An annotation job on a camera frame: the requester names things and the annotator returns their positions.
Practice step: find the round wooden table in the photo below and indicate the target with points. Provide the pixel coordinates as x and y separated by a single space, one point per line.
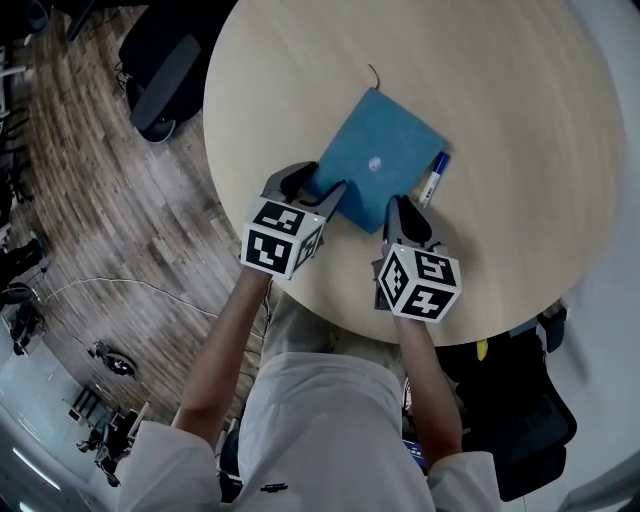
500 125

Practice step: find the yellow object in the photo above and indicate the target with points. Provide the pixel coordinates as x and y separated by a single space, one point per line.
481 350

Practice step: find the person's beige trousers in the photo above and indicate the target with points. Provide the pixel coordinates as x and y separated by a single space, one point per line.
300 330

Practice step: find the person's left forearm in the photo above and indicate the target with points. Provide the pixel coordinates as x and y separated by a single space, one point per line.
225 360

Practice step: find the person's right forearm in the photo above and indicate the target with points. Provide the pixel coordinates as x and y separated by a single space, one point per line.
430 390

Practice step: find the white marker pen blue cap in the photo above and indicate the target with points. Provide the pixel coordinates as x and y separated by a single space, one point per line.
436 175

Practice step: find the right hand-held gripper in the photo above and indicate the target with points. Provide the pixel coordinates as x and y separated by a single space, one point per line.
420 285

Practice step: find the blue notebook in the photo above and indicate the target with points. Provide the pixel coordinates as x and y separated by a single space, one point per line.
380 130

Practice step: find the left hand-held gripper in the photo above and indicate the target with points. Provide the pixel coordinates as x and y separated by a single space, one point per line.
280 240

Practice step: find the black mesh office chair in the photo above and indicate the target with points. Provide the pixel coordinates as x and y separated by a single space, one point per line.
155 60

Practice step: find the person's white shirt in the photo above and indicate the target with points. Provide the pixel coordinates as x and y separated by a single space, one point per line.
325 425

